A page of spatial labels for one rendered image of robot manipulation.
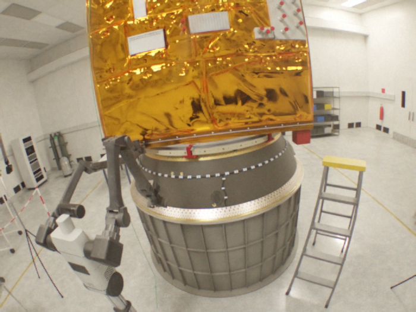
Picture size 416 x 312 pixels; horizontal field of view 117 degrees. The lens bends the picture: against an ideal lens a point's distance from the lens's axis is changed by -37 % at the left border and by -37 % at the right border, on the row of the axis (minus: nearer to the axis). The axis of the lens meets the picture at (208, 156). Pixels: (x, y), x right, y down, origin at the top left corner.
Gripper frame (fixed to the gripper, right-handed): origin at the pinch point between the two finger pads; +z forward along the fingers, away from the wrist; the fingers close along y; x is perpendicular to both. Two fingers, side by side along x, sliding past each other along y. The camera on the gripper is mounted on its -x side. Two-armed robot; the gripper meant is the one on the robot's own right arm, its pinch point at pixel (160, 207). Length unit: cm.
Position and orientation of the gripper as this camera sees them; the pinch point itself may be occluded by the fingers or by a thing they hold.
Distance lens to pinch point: 148.8
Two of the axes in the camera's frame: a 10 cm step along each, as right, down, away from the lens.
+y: -9.8, 0.8, 1.6
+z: 1.7, 6.3, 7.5
